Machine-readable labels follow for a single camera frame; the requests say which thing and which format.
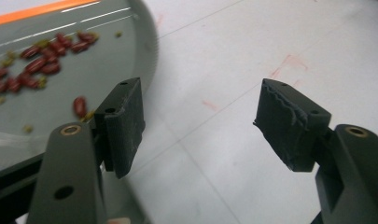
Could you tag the grey dustpan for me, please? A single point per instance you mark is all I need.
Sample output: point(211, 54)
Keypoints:
point(109, 59)

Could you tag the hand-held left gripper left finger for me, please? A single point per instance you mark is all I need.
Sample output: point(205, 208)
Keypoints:
point(124, 124)

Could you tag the pile of red and green beans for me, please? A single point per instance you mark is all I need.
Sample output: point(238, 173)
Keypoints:
point(40, 67)

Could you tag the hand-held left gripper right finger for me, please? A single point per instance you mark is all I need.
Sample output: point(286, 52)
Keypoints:
point(286, 127)

